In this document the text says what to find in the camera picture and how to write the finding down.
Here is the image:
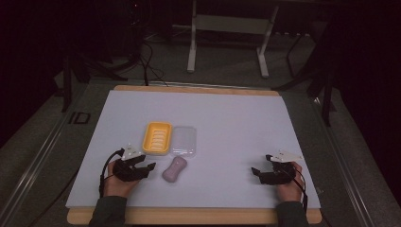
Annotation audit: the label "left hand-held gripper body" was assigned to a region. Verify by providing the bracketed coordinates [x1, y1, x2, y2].
[112, 143, 149, 183]

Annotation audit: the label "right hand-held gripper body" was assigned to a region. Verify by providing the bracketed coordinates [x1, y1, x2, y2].
[259, 149, 305, 186]

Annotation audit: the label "pink soap bar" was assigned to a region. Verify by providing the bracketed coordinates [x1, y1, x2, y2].
[161, 155, 188, 183]

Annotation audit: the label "person's left hand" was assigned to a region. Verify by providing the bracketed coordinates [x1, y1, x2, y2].
[103, 159, 141, 199]

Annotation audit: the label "person's right hand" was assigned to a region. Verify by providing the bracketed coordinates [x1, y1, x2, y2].
[275, 161, 305, 203]

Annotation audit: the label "yellow soap dish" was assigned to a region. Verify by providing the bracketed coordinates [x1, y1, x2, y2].
[141, 121, 173, 156]

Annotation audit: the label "clear plastic tray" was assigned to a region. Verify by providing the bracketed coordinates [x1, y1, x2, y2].
[169, 125, 198, 158]

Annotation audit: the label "white table mat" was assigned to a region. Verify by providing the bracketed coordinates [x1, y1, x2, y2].
[65, 89, 322, 210]

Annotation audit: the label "black metal stand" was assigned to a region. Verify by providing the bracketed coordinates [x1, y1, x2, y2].
[272, 26, 338, 128]
[61, 51, 129, 114]

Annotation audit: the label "white metal stand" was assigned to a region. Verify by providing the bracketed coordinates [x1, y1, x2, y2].
[186, 0, 280, 79]

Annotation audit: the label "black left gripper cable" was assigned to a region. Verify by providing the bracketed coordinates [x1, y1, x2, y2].
[98, 148, 126, 199]

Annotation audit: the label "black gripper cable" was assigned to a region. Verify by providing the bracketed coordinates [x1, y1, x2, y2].
[98, 148, 126, 199]
[282, 163, 309, 212]

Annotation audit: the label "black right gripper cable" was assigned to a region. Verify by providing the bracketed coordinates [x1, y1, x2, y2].
[282, 163, 309, 212]

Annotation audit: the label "metal floor rail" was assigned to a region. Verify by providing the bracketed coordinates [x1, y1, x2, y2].
[310, 96, 377, 227]
[0, 89, 94, 227]

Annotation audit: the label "black floor cables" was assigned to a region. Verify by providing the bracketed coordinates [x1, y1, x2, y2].
[137, 39, 170, 87]

